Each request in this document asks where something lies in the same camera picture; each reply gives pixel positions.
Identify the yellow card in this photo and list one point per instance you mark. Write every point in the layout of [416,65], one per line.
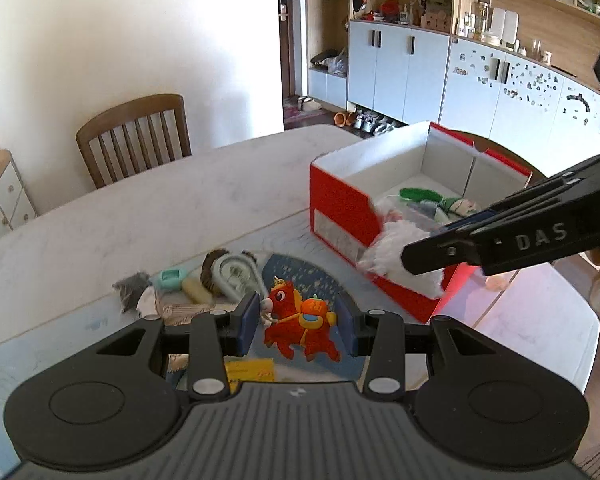
[250,372]

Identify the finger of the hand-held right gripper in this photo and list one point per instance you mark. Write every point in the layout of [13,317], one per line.
[555,190]
[440,252]

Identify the white oval gadget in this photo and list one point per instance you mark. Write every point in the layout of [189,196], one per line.
[235,275]

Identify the red cardboard box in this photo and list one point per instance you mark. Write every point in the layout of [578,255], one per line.
[340,195]

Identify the red horse toy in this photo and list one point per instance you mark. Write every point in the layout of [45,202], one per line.
[300,335]

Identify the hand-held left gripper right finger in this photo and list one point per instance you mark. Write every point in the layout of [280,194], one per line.
[345,327]

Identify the bags on bench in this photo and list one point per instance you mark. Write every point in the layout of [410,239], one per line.
[330,60]

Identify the beige woven pouch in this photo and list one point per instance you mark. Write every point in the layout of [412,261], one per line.
[190,311]

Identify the dark wooden door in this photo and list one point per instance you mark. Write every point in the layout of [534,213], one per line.
[285,25]

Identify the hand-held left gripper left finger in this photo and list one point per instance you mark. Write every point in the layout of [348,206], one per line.
[247,322]

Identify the wooden wall shelves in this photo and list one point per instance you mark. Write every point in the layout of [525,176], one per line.
[540,5]

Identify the green fringed item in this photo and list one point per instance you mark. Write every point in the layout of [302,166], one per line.
[420,194]

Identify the tall pale blue cabinet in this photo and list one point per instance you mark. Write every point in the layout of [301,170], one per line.
[400,70]

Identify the teal pencil sharpener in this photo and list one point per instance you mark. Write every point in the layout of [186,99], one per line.
[172,280]

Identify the patterned door rug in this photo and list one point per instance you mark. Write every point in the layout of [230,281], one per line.
[305,115]

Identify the white sideboard with knobs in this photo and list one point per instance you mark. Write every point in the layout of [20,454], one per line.
[5,195]

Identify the long cabinet with stickers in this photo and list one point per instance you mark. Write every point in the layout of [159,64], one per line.
[530,90]

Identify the white fluffy plush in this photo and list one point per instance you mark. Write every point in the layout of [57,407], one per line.
[387,245]

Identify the row of shoes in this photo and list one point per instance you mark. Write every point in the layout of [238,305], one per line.
[365,121]

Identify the cream cylinder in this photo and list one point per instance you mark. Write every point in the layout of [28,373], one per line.
[197,290]

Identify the small green white doll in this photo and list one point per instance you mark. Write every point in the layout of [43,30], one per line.
[460,206]

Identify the brown scrunchie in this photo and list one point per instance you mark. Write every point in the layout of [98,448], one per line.
[209,275]

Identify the printed table mat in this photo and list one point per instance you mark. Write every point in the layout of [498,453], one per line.
[505,350]

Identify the low bench cabinet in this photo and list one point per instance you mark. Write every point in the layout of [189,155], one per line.
[327,87]

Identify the pair of slippers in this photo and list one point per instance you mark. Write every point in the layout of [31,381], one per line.
[308,103]

